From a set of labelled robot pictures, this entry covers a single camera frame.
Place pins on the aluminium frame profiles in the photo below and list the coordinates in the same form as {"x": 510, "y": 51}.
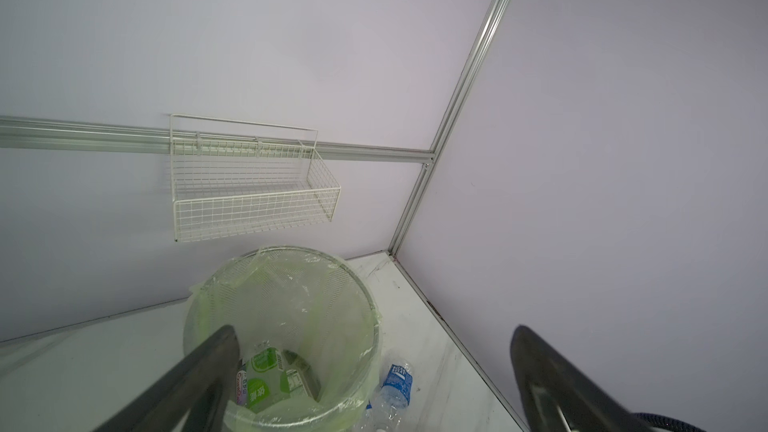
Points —
{"x": 91, "y": 276}

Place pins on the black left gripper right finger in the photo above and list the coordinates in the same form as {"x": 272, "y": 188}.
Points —
{"x": 557, "y": 396}

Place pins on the grey mesh waste bin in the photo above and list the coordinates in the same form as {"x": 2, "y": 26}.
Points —
{"x": 288, "y": 336}

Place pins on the green plastic bin liner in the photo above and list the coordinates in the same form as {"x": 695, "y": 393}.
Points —
{"x": 288, "y": 312}

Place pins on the small clear bottle blue white label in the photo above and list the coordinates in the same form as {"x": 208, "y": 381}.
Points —
{"x": 388, "y": 404}

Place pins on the white wire wall basket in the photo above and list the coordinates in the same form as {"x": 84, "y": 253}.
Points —
{"x": 231, "y": 177}

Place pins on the green label clear bottle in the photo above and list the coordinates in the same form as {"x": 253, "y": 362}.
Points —
{"x": 271, "y": 375}

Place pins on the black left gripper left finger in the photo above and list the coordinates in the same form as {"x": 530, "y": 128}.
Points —
{"x": 193, "y": 394}

